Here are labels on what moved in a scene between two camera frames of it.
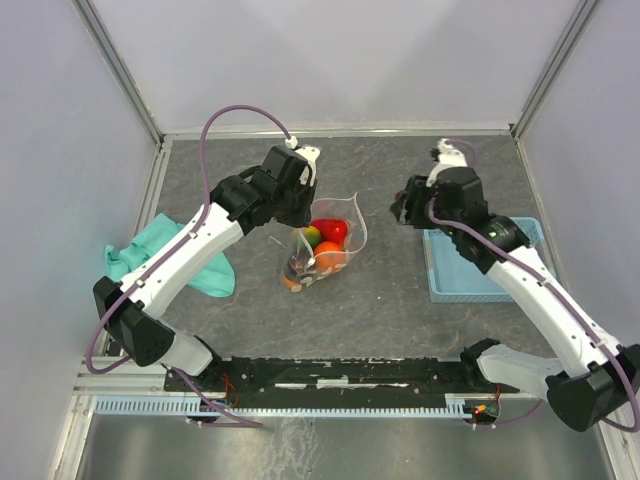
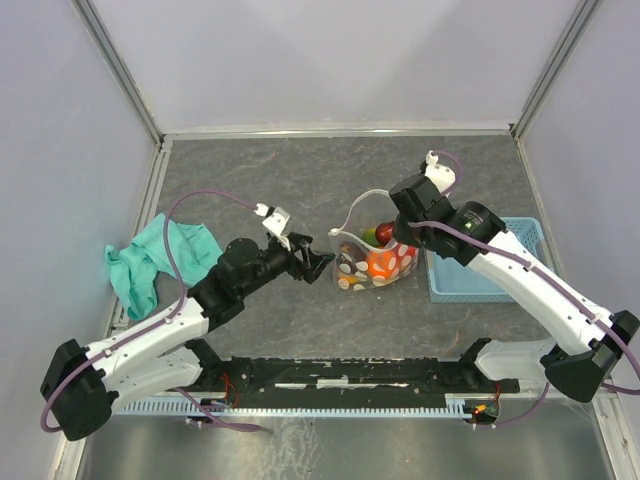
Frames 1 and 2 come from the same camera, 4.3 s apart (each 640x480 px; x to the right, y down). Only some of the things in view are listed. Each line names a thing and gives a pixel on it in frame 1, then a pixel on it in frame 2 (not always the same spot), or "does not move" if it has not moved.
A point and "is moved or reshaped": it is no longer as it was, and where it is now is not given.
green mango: x=313 y=236 -> x=369 y=235
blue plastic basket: x=456 y=276 does not move
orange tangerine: x=328 y=255 -> x=378 y=262
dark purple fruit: x=297 y=264 is moved or reshaped
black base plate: x=333 y=382 does not move
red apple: x=331 y=229 -> x=407 y=255
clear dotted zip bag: x=337 y=230 is moved or reshaped
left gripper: x=302 y=219 -> x=299 y=267
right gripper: x=415 y=191 -> x=401 y=236
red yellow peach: x=289 y=282 -> x=351 y=279
